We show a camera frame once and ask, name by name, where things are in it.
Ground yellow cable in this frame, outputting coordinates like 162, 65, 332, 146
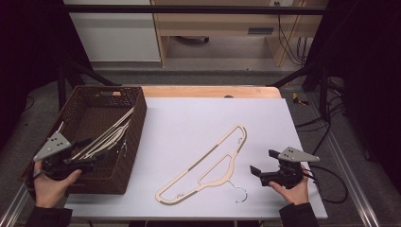
277, 0, 306, 67

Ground black metal stand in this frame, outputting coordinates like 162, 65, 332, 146
269, 61, 332, 122
56, 60, 122, 112

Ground black curtain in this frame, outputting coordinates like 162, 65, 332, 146
0, 0, 93, 149
304, 0, 401, 183

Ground light wooden desk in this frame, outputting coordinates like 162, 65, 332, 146
150, 0, 329, 68

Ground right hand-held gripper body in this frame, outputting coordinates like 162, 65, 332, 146
259, 146, 321, 189

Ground person's right hand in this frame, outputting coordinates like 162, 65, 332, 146
269, 168, 311, 206

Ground white table mat board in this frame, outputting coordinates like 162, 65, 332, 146
64, 96, 329, 220

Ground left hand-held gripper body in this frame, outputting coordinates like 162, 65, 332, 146
32, 131, 96, 181

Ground black horizontal frame bar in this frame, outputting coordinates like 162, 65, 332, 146
62, 4, 327, 15

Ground black floor cables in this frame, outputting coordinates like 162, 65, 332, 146
294, 79, 346, 155

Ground brown wicker basket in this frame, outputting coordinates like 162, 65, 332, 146
19, 84, 148, 196

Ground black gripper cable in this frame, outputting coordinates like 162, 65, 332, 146
302, 165, 349, 204

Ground beige clothes hanger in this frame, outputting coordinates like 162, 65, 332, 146
69, 107, 135, 161
154, 123, 249, 206

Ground white cabinet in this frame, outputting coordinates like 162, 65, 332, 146
62, 0, 162, 62

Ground aluminium rail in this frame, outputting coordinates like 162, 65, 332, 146
0, 183, 32, 227
306, 94, 381, 227

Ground person's left hand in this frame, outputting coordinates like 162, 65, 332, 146
32, 161, 83, 209

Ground bundle of black cables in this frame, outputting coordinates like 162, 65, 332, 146
275, 1, 313, 67

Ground yellow and black tool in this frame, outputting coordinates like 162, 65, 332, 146
291, 92, 310, 107

